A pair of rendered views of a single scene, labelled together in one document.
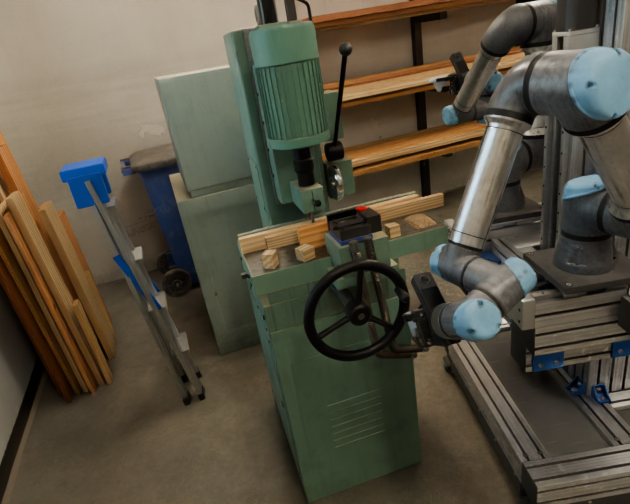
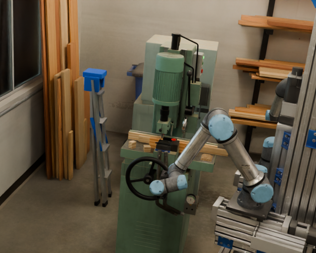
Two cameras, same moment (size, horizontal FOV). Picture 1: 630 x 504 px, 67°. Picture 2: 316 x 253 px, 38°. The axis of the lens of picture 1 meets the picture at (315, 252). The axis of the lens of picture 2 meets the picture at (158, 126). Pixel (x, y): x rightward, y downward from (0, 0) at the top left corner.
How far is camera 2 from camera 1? 174 cm
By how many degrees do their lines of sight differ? 21
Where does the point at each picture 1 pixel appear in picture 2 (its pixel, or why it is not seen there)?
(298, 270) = (140, 153)
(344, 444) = (138, 245)
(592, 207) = not seen: hidden behind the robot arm
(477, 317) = (154, 185)
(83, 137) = (120, 44)
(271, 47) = (159, 63)
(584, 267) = (241, 202)
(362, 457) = not seen: outside the picture
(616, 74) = (221, 126)
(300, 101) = (165, 87)
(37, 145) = (95, 40)
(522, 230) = not seen: hidden behind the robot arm
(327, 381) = (139, 209)
